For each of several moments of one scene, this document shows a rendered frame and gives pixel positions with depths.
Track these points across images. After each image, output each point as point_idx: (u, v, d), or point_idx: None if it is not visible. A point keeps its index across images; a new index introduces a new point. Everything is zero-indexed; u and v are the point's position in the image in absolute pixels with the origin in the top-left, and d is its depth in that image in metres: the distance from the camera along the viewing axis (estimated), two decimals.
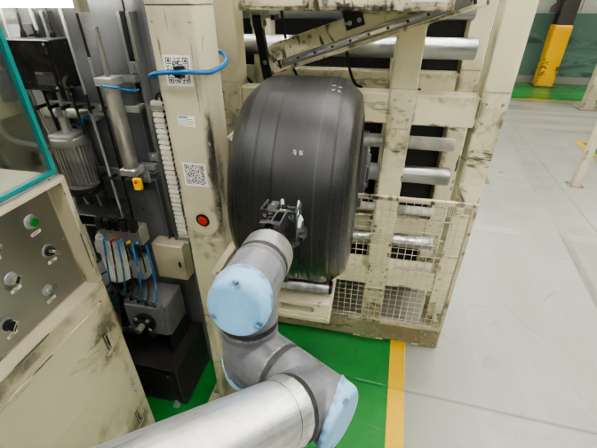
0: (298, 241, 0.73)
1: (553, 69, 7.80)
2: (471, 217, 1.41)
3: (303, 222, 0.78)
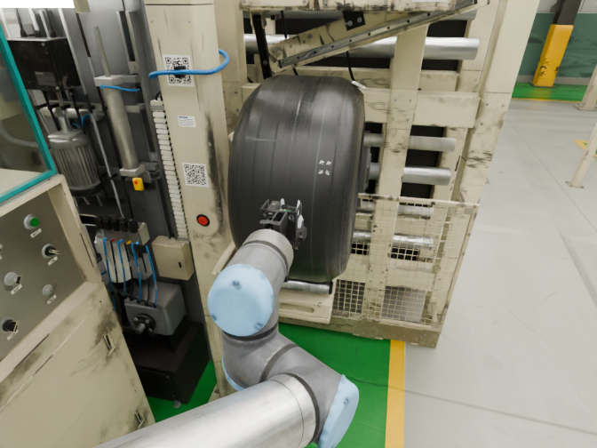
0: (298, 241, 0.73)
1: (553, 69, 7.80)
2: (471, 217, 1.41)
3: (303, 222, 0.78)
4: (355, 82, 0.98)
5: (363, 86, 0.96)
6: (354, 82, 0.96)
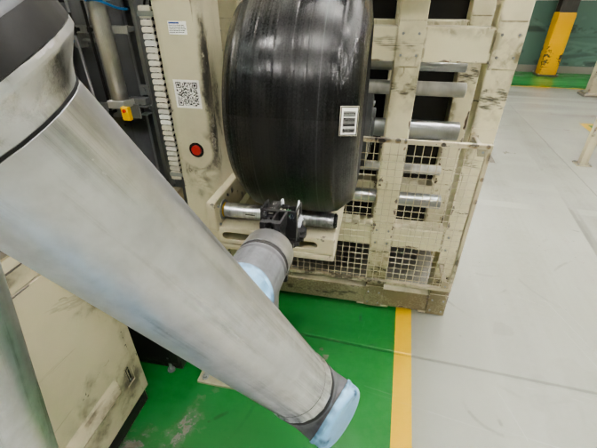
0: (298, 241, 0.73)
1: (556, 58, 7.70)
2: (484, 159, 1.32)
3: (303, 222, 0.78)
4: (345, 113, 0.74)
5: (354, 124, 0.75)
6: (341, 129, 0.75)
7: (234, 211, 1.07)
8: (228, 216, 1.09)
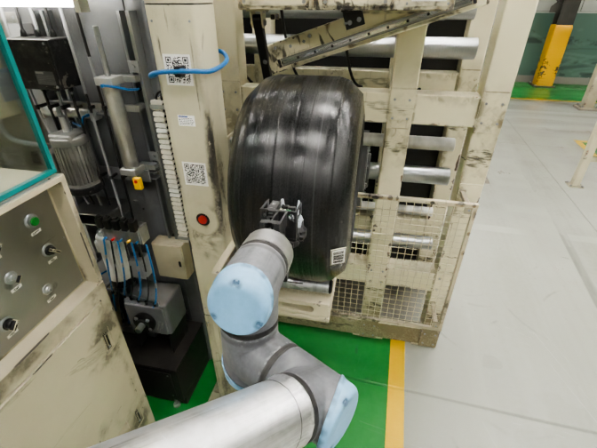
0: (298, 241, 0.73)
1: (553, 69, 7.80)
2: (471, 216, 1.41)
3: (303, 222, 0.78)
4: (334, 253, 0.89)
5: (343, 257, 0.91)
6: (332, 261, 0.91)
7: None
8: None
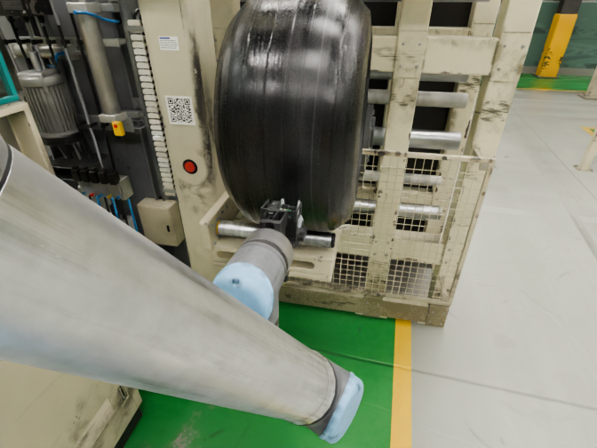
0: (298, 241, 0.73)
1: (556, 60, 7.67)
2: (486, 173, 1.29)
3: (303, 222, 0.78)
4: (338, 228, 0.94)
5: (347, 226, 0.96)
6: (338, 229, 0.97)
7: None
8: (225, 220, 1.05)
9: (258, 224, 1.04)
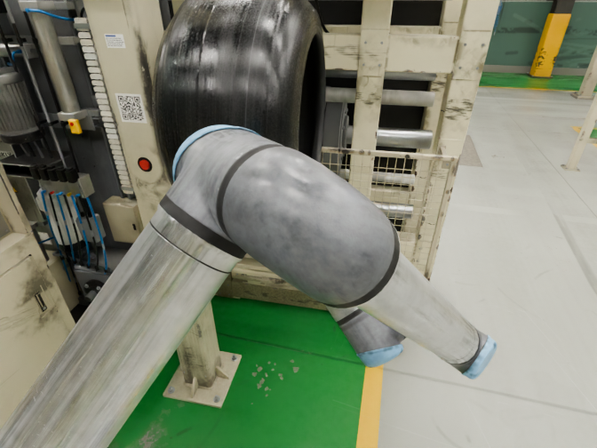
0: None
1: (550, 60, 7.67)
2: (449, 172, 1.29)
3: None
4: None
5: None
6: None
7: None
8: None
9: None
